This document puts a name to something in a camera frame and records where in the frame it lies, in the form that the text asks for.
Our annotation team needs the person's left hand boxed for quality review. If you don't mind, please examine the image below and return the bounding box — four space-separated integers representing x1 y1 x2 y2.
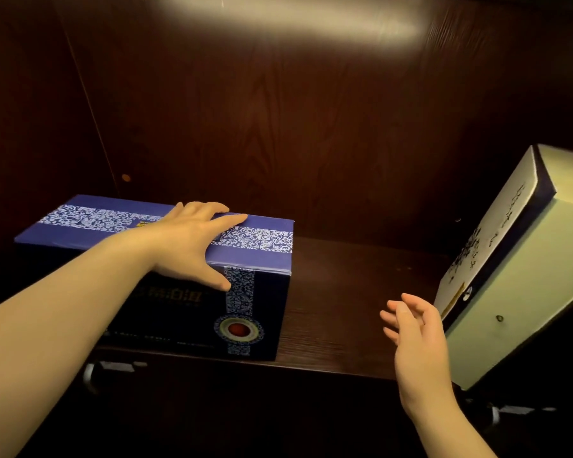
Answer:
140 201 248 292

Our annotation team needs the person's right hand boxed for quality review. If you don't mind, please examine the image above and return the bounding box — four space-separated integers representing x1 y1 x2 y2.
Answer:
379 293 460 421

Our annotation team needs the blue patterned cardboard box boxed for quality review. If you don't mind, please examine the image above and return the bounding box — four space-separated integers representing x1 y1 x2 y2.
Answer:
14 194 295 362

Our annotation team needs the person's left forearm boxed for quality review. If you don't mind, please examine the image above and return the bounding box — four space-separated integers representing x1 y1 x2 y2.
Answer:
0 231 156 458

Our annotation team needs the person's right forearm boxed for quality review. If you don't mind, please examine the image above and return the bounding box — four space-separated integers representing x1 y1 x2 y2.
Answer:
407 390 498 458

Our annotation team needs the white box with dark edge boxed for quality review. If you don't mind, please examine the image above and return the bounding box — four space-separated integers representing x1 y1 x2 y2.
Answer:
434 144 573 392

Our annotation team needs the dark wooden cabinet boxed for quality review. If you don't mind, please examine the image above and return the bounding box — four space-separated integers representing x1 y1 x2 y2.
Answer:
0 0 573 458

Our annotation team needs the metal drawer handle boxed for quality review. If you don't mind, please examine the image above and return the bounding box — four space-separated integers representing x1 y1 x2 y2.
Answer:
487 403 559 427
82 360 149 396

